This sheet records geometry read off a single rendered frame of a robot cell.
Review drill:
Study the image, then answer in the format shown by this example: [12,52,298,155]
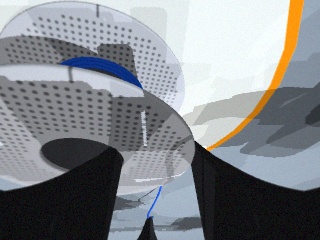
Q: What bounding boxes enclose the orange painted ring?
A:
[207,0,305,151]

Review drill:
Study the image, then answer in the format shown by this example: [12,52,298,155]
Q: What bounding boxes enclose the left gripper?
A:
[137,217,157,240]

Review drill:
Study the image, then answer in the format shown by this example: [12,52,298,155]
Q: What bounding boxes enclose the blue wire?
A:
[60,57,143,89]

